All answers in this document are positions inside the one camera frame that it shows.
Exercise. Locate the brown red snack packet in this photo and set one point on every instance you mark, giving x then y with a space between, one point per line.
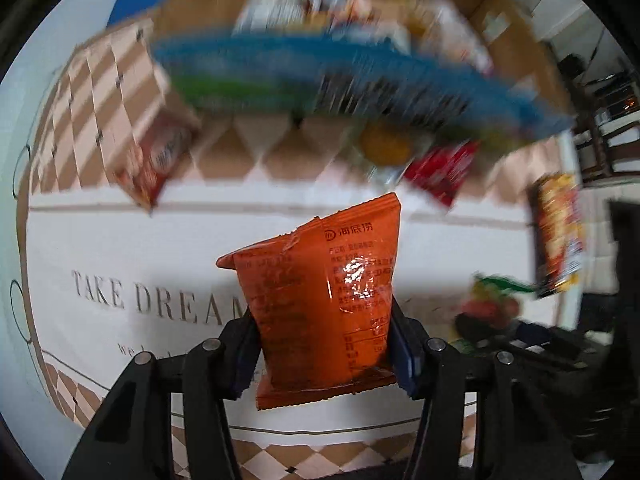
155 160

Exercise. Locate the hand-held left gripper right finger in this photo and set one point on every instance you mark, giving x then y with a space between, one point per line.
402 355

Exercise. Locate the cardboard box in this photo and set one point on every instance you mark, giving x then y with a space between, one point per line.
350 75

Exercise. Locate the grey white snack packet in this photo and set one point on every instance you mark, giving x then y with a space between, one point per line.
270 7

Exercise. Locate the clear egg yolk pastry packet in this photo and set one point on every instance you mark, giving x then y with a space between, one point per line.
385 145

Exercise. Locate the orange snack packet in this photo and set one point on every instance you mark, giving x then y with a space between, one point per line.
320 310

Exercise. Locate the checkered printed tablecloth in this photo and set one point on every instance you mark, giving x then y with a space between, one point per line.
150 240

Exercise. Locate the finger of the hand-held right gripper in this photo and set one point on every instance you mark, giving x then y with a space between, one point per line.
560 355
482 335

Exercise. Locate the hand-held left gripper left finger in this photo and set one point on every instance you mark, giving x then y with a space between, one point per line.
245 355

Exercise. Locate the small red snack packet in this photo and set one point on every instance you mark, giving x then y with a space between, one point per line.
442 170

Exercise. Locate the green candy packet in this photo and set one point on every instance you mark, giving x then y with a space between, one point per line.
492 302

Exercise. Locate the large red yellow chips bag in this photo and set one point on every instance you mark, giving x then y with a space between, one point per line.
557 230

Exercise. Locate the brown wooden chair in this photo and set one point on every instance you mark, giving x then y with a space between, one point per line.
605 140

